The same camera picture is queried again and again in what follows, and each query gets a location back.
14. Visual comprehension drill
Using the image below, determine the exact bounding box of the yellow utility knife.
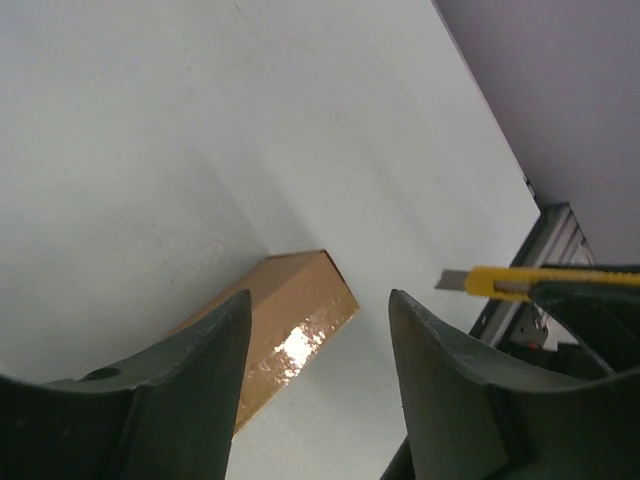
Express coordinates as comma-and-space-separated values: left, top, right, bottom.
435, 266, 639, 302

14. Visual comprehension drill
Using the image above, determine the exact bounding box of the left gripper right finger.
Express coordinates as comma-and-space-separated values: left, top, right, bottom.
388, 290, 639, 479

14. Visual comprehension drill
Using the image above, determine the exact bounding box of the right aluminium side rail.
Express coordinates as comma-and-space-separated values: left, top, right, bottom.
469, 202, 599, 351

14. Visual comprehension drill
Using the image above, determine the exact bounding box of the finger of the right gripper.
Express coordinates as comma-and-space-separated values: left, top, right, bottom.
529, 281, 639, 373

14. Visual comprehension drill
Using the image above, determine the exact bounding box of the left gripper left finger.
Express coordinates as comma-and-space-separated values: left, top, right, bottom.
1, 291, 252, 479

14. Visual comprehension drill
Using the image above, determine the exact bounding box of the brown cardboard express box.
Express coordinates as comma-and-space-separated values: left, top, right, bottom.
170, 250, 360, 432

